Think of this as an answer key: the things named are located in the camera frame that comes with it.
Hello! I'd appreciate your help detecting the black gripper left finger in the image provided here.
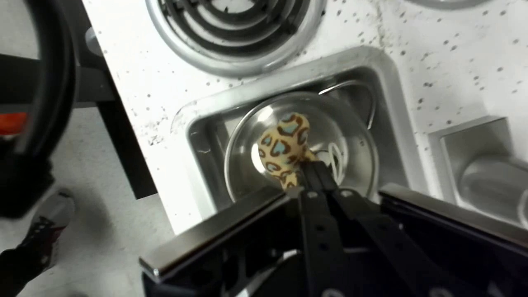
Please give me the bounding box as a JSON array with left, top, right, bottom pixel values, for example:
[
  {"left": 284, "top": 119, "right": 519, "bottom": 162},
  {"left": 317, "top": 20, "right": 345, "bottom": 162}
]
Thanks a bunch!
[{"left": 296, "top": 162, "right": 345, "bottom": 297}]

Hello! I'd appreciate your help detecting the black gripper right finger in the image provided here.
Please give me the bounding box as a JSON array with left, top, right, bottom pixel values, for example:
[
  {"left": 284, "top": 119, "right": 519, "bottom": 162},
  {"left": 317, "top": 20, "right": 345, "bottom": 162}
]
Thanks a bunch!
[{"left": 329, "top": 189, "right": 459, "bottom": 297}]

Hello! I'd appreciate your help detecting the leopard print toy object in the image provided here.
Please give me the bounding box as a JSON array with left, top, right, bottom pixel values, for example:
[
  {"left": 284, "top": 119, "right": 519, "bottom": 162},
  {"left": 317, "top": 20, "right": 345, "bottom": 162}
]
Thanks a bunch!
[{"left": 256, "top": 113, "right": 319, "bottom": 192}]

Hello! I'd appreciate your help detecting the silver toy sink basin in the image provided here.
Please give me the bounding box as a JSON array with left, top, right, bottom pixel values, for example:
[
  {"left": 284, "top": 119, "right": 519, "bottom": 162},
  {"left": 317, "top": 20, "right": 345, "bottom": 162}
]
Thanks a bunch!
[{"left": 170, "top": 47, "right": 436, "bottom": 222}]

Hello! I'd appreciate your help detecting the stainless steel pot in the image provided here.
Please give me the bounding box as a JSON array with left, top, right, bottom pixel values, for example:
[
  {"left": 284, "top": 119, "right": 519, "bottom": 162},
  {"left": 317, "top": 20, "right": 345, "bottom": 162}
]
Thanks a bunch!
[{"left": 222, "top": 80, "right": 382, "bottom": 209}]

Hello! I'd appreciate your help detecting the black toy stove burner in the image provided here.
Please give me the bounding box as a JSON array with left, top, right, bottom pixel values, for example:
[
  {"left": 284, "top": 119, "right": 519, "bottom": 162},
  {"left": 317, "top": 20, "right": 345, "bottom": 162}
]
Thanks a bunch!
[
  {"left": 146, "top": 0, "right": 329, "bottom": 80},
  {"left": 403, "top": 0, "right": 494, "bottom": 11}
]

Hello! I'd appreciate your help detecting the silver toy faucet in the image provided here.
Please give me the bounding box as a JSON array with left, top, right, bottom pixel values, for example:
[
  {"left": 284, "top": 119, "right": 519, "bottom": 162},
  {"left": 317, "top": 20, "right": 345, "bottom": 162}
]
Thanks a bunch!
[{"left": 428, "top": 115, "right": 528, "bottom": 230}]

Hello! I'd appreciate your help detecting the wooden toy kitchen unit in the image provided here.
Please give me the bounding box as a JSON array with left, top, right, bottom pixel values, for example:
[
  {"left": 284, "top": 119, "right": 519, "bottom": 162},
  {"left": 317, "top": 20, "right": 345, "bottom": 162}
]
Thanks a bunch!
[{"left": 81, "top": 0, "right": 528, "bottom": 238}]

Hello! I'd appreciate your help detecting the orange black bar clamp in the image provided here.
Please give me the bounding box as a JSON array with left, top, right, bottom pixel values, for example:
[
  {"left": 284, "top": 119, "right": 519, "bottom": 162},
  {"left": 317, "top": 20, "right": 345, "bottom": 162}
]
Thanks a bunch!
[{"left": 0, "top": 52, "right": 121, "bottom": 220}]

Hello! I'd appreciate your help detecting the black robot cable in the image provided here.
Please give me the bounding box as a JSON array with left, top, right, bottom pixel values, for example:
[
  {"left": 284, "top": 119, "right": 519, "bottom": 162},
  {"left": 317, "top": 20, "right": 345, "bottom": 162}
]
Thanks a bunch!
[{"left": 15, "top": 0, "right": 80, "bottom": 162}]

